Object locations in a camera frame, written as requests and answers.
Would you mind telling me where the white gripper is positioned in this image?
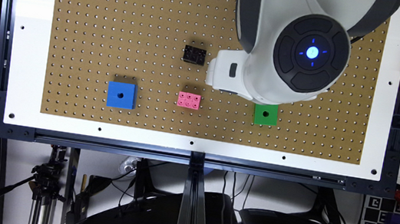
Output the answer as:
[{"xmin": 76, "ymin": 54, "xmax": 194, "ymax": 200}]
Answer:
[{"xmin": 206, "ymin": 50, "xmax": 251, "ymax": 97}]

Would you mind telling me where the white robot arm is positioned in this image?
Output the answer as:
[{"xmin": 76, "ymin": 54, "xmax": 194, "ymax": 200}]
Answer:
[{"xmin": 206, "ymin": 0, "xmax": 400, "ymax": 105}]

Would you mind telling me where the green cube block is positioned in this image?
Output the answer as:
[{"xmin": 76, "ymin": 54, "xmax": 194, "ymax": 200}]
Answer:
[{"xmin": 253, "ymin": 104, "xmax": 279, "ymax": 126}]

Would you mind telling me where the blue cube block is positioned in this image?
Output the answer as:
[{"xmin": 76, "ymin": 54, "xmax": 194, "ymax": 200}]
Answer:
[{"xmin": 106, "ymin": 81, "xmax": 137, "ymax": 110}]

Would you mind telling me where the black studded brick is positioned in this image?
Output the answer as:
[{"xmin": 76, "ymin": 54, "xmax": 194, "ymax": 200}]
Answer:
[{"xmin": 182, "ymin": 45, "xmax": 207, "ymax": 66}]

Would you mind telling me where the pink studded brick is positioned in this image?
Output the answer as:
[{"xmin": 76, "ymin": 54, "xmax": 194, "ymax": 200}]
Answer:
[{"xmin": 177, "ymin": 91, "xmax": 201, "ymax": 110}]

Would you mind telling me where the brown pegboard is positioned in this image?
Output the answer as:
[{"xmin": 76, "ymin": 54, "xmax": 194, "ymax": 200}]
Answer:
[{"xmin": 41, "ymin": 0, "xmax": 388, "ymax": 164}]

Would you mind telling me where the black centre rail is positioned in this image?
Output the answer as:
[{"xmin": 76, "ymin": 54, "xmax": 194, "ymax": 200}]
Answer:
[{"xmin": 177, "ymin": 151, "xmax": 206, "ymax": 224}]

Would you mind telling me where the black camera tripod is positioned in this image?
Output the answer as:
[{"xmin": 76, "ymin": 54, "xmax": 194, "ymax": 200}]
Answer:
[{"xmin": 0, "ymin": 144, "xmax": 67, "ymax": 224}]

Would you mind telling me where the white board frame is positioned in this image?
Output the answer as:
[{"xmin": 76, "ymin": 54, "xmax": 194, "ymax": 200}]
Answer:
[{"xmin": 0, "ymin": 0, "xmax": 400, "ymax": 182}]

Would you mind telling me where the black aluminium frame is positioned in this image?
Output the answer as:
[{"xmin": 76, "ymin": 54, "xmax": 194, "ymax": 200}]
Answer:
[{"xmin": 0, "ymin": 0, "xmax": 400, "ymax": 197}]

